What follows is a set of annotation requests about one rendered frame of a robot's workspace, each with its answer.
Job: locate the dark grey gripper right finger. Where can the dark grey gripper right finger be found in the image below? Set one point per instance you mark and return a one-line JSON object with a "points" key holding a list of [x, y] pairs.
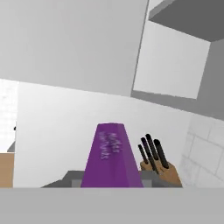
{"points": [[147, 176]]}

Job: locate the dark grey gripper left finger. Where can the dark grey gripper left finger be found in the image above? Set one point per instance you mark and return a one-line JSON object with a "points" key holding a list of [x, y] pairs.
{"points": [[75, 176]]}

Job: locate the purple cereal box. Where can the purple cereal box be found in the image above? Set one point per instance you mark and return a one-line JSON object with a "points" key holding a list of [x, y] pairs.
{"points": [[112, 163]]}

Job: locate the brown wooden knife block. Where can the brown wooden knife block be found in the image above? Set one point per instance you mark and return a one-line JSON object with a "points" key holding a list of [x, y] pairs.
{"points": [[170, 172]]}

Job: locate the brown wooden panel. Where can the brown wooden panel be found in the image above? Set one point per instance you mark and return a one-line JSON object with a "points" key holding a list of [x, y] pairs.
{"points": [[6, 170]]}

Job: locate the white wall cabinet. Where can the white wall cabinet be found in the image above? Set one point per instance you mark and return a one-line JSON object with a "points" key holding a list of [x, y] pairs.
{"points": [[170, 61]]}

